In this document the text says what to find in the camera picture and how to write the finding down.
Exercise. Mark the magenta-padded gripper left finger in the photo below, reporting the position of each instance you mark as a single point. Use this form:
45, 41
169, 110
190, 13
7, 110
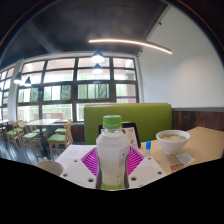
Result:
78, 171

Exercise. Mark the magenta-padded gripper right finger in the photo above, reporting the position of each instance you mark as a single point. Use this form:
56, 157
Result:
146, 170

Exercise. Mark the clear green-capped drink bottle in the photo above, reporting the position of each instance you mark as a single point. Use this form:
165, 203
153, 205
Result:
112, 153

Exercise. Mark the white printed paper sheet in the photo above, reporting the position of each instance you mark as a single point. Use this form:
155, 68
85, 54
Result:
75, 151

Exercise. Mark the small blue-capped bottle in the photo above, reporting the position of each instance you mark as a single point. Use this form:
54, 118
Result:
148, 148

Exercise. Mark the small pink card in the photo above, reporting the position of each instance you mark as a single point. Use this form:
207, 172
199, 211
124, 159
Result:
177, 167

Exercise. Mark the group of green-seated wooden chairs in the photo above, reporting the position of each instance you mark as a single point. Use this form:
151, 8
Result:
58, 138

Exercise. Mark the white ceramic bowl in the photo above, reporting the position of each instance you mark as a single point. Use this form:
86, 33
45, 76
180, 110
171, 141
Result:
172, 141

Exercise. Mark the white receipt slip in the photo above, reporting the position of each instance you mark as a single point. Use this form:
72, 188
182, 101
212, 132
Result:
185, 158

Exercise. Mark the green upholstered bench backrest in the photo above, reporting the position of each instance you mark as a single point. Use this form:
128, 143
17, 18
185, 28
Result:
150, 120

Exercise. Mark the light wooden dining table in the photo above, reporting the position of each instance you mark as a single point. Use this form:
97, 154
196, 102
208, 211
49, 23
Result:
41, 122

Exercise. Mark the large black-framed window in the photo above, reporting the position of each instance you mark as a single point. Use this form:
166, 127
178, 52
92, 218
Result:
60, 91

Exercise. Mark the group of black pendant lamps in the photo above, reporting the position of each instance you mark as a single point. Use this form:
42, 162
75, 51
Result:
97, 57

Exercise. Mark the curved linear ceiling light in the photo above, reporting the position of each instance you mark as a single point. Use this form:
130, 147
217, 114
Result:
133, 42

